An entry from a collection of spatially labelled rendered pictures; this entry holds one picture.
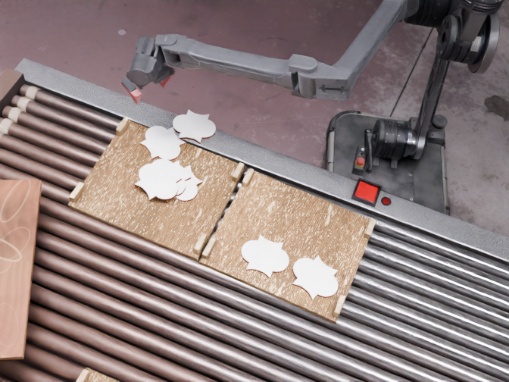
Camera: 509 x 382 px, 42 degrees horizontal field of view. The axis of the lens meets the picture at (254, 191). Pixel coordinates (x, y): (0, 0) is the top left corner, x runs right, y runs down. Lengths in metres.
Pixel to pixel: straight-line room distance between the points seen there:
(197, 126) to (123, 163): 0.27
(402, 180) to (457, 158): 0.58
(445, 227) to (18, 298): 1.22
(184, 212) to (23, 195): 0.44
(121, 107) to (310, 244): 0.76
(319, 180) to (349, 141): 1.00
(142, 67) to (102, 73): 1.81
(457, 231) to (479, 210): 1.25
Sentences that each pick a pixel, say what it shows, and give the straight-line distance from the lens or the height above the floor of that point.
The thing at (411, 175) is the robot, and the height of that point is 0.26.
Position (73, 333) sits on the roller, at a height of 0.92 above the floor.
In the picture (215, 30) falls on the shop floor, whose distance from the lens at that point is 3.77.
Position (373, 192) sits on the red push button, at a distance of 2.07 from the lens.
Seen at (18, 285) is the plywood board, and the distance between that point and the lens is 1.77.
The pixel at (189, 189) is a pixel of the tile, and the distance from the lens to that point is 1.98.
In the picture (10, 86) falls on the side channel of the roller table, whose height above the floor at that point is 0.95.
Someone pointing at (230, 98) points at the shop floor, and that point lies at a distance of 3.44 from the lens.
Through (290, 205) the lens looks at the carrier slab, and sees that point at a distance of 1.98.
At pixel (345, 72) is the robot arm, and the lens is 1.62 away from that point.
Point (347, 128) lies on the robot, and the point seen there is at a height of 0.24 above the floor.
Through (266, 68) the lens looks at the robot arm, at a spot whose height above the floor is 1.40.
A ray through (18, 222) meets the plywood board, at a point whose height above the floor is 1.04.
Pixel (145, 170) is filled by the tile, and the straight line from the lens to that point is 1.99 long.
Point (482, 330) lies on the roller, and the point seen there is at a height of 0.91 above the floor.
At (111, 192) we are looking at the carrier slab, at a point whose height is 0.94.
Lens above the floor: 2.61
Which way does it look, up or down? 57 degrees down
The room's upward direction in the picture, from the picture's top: 9 degrees clockwise
